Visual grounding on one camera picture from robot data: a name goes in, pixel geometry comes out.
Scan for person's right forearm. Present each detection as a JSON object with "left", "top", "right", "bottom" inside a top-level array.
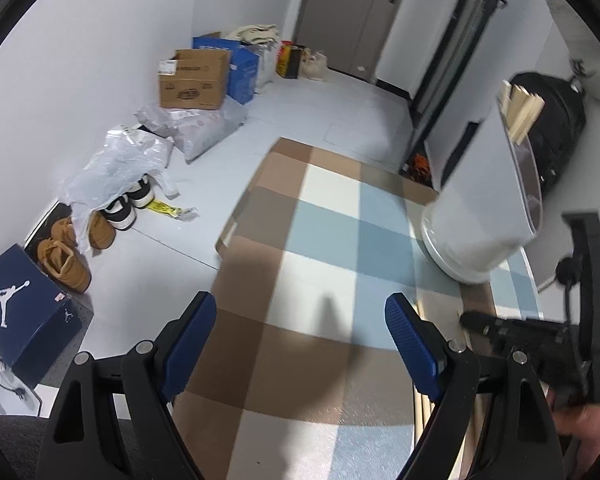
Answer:
[{"left": 564, "top": 432, "right": 600, "bottom": 480}]

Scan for beige cloth bag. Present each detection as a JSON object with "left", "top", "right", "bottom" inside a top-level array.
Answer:
[{"left": 225, "top": 23, "right": 281, "bottom": 47}]

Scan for person's right hand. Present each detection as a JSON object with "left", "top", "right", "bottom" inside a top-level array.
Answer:
[{"left": 546, "top": 389, "right": 600, "bottom": 458}]

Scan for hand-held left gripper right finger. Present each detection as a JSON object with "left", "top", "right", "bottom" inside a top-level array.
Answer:
[{"left": 384, "top": 293, "right": 566, "bottom": 480}]

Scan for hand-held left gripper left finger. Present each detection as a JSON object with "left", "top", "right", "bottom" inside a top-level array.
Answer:
[{"left": 36, "top": 291, "right": 218, "bottom": 480}]

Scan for checked tablecloth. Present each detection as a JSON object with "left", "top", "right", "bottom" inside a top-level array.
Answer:
[{"left": 172, "top": 137, "right": 539, "bottom": 480}]

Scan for black white sneaker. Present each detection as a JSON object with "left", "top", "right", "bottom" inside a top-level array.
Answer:
[
  {"left": 102, "top": 196, "right": 139, "bottom": 231},
  {"left": 129, "top": 176, "right": 156, "bottom": 210}
]

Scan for orange black item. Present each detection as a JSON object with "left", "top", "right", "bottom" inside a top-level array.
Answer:
[{"left": 404, "top": 152, "right": 439, "bottom": 182}]

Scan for clear plastic bag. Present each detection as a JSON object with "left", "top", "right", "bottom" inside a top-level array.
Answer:
[{"left": 59, "top": 125, "right": 182, "bottom": 257}]

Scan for grey brown door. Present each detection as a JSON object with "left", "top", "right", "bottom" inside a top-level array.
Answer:
[{"left": 292, "top": 0, "right": 416, "bottom": 82}]

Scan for person's dark trousers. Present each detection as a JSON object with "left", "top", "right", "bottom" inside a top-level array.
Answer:
[{"left": 0, "top": 412, "right": 51, "bottom": 480}]

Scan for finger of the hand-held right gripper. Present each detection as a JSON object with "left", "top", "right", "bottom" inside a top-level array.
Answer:
[{"left": 458, "top": 310, "right": 502, "bottom": 345}]

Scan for pile of wooden chopsticks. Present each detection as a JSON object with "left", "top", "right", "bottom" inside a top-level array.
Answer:
[{"left": 413, "top": 394, "right": 483, "bottom": 480}]

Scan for grey plastic bag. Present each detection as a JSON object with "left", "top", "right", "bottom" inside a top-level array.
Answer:
[{"left": 134, "top": 103, "right": 249, "bottom": 164}]

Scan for navy shoe box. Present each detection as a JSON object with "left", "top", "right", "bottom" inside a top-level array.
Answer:
[{"left": 0, "top": 243, "right": 84, "bottom": 384}]

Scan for grey divided utensil holder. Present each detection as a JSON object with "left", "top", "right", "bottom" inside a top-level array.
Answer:
[{"left": 421, "top": 80, "right": 544, "bottom": 285}]

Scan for white plastic bag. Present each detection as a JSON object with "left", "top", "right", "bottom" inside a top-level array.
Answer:
[{"left": 252, "top": 42, "right": 282, "bottom": 89}]

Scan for brown suede shoe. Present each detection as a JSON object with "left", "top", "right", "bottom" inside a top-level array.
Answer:
[
  {"left": 87, "top": 210, "right": 116, "bottom": 251},
  {"left": 50, "top": 216, "right": 79, "bottom": 247},
  {"left": 36, "top": 238, "right": 92, "bottom": 294}
]

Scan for blue cardboard box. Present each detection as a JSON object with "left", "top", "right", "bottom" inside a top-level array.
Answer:
[{"left": 192, "top": 35, "right": 261, "bottom": 105}]

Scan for brown cardboard box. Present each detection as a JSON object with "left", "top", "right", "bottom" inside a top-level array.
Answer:
[{"left": 158, "top": 49, "right": 232, "bottom": 111}]

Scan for yellow and black bag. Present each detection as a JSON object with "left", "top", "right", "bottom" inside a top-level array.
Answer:
[{"left": 276, "top": 42, "right": 306, "bottom": 80}]

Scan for yellow wrapper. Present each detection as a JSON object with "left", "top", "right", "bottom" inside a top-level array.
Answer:
[{"left": 149, "top": 200, "right": 199, "bottom": 220}]

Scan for beige tote bag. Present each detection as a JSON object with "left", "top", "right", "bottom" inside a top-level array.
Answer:
[{"left": 300, "top": 47, "right": 329, "bottom": 81}]

